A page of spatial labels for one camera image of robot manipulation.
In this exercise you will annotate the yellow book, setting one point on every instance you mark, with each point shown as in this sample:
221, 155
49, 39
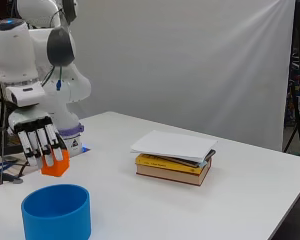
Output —
163, 164

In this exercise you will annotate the orange cube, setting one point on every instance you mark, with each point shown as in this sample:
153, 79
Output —
56, 166

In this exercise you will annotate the thin dark book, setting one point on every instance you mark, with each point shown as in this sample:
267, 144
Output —
203, 159

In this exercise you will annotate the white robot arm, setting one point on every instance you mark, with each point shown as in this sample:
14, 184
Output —
16, 53

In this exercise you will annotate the black thin stand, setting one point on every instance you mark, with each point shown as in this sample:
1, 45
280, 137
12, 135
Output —
2, 150

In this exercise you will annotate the white hanging sheet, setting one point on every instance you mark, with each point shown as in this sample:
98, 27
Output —
190, 60

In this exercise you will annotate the blue round tub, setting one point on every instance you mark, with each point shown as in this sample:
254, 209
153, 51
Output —
56, 213

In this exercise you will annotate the thick red-covered book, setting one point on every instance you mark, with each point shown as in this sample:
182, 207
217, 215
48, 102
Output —
176, 176

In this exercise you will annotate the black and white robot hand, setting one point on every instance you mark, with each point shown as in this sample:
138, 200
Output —
30, 121

